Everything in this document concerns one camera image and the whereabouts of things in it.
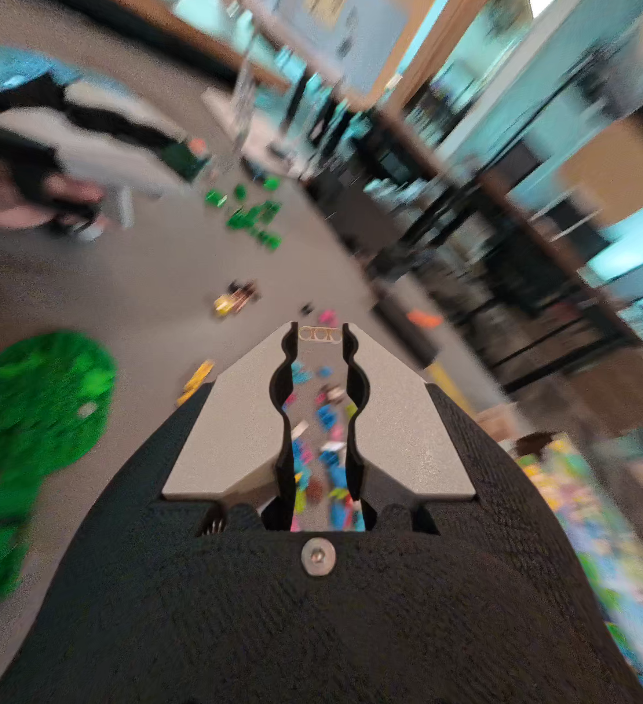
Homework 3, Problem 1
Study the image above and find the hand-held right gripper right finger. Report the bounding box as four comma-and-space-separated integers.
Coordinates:
342, 322, 477, 532

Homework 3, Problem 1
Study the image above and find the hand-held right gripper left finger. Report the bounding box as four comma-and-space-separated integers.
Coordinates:
161, 321, 300, 532

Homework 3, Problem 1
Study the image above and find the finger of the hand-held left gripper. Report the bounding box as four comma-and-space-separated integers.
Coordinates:
0, 107, 191, 199
63, 82, 187, 147

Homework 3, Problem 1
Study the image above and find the grey desk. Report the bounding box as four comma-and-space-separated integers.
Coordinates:
0, 55, 520, 704

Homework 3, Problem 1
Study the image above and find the person's left hand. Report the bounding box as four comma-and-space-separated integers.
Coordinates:
0, 155, 106, 232

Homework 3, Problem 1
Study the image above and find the yellow tape strip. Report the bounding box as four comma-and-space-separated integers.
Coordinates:
427, 362, 475, 414

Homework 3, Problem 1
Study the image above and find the pile of colourful toy bricks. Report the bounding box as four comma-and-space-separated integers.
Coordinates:
175, 359, 367, 533

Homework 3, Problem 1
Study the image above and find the black power adapter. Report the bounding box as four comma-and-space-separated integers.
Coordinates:
372, 300, 440, 365

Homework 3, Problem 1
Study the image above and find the cluster of green bricks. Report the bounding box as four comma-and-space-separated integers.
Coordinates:
204, 175, 285, 253

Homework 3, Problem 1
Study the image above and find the green brick lily pad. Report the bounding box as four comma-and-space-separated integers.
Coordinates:
0, 329, 118, 606

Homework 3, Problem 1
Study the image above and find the colourful toy set box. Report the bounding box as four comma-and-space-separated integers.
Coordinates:
478, 404, 643, 704

